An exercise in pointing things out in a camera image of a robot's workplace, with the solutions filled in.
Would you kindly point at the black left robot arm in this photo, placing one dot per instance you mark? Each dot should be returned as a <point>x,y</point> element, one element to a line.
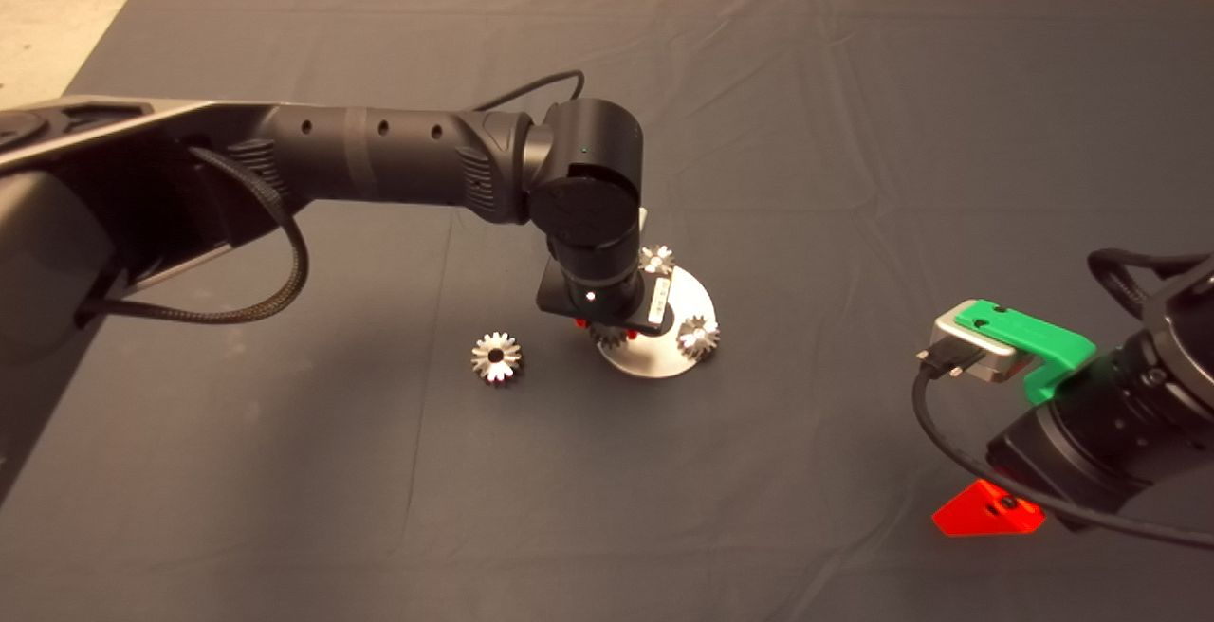
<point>379,153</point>

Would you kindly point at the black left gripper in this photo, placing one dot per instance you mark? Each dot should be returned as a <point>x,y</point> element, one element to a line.
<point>602,295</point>

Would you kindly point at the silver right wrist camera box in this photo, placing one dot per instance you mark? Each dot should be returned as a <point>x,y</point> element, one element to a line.
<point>977,356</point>

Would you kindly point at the green right camera mount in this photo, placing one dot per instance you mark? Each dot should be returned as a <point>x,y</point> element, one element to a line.
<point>1034,333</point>

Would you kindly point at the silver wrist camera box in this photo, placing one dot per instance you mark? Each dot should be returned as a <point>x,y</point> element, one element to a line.
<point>642,221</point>
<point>977,356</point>

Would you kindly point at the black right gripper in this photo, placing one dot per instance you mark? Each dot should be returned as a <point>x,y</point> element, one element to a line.
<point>1091,447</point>

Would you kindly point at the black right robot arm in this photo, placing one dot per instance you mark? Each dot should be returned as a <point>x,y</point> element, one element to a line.
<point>1195,385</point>

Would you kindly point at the dark grey table cloth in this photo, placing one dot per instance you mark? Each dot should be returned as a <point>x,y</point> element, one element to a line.
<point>854,129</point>

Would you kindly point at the small dark steel gear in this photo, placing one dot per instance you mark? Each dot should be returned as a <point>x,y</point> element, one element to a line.
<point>607,336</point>

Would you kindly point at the large shiny steel gear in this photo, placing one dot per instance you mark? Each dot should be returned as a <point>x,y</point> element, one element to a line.
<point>484,357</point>

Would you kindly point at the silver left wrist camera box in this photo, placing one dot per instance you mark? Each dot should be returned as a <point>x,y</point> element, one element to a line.
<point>642,221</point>

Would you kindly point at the round metal plate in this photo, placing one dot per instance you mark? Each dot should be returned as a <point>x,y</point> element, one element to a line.
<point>664,361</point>

